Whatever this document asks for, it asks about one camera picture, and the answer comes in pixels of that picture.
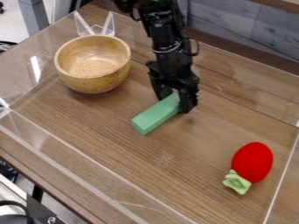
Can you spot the clear acrylic tray walls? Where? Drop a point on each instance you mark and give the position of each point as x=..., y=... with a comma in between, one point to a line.
x=126, y=160

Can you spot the black bracket with bolt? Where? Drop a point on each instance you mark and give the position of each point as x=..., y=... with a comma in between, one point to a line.
x=41, y=213

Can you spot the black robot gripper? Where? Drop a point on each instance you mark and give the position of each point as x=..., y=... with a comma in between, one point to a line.
x=171, y=73

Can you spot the red plush strawberry toy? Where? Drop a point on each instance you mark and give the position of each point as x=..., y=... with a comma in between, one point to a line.
x=252, y=164

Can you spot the brown wooden bowl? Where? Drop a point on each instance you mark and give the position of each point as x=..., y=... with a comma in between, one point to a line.
x=93, y=63

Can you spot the green rectangular stick block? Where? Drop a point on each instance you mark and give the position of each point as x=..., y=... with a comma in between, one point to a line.
x=151, y=118

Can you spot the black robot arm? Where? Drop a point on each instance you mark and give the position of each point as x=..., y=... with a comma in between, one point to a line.
x=162, y=19

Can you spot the black table leg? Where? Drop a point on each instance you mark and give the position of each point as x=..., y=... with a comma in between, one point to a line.
x=38, y=193

